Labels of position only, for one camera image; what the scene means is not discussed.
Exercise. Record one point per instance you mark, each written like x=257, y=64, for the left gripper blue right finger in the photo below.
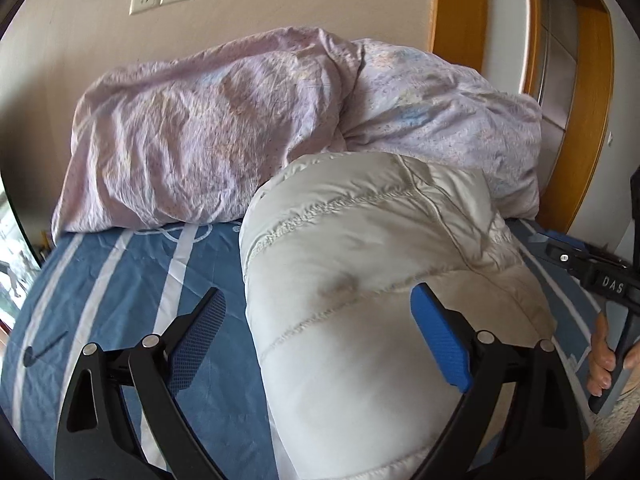
x=517, y=417

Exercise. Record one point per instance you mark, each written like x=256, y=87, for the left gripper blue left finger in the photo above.
x=120, y=418

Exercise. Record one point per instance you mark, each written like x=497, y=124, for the white puffer jacket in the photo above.
x=331, y=248

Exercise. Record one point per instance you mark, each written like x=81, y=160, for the right hand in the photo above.
x=601, y=359

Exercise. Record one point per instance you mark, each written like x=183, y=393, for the blue striped bed sheet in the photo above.
x=115, y=287

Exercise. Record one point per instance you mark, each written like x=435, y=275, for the lilac floral duvet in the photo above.
x=413, y=103

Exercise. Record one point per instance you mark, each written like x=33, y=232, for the pink floral pillow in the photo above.
x=191, y=140

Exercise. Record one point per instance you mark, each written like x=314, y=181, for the wooden door frame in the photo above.
x=559, y=51

